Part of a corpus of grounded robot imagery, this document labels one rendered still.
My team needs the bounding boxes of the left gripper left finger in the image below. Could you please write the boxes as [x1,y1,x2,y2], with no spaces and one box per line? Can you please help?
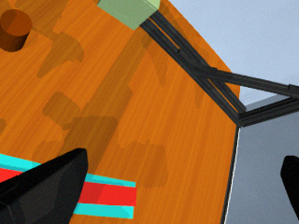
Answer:
[0,148,88,224]

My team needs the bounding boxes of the teal rectangle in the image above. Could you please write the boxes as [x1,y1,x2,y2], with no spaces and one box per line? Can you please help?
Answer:
[0,154,135,218]

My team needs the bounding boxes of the red bar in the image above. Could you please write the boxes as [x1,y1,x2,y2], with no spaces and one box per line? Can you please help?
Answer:
[0,168,136,206]

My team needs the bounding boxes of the brown cylinder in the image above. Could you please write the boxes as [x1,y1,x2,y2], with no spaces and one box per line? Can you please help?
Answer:
[0,9,32,52]

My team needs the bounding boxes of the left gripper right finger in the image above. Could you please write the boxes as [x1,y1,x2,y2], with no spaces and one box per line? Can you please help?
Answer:
[280,156,299,220]

